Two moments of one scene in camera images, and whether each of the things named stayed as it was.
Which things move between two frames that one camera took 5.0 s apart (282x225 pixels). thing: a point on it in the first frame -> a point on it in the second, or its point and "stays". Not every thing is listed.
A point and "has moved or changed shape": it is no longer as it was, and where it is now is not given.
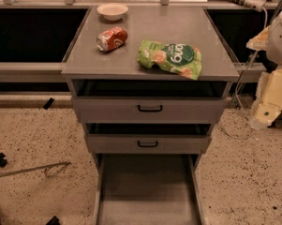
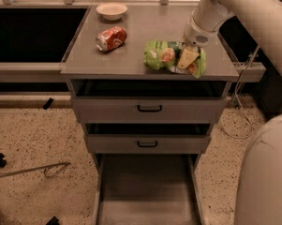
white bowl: (112, 11) stays
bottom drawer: (148, 189) stays
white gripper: (279, 44) -> (196, 36)
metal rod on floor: (47, 167) stays
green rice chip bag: (183, 59) has moved or changed shape
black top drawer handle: (149, 110) stays
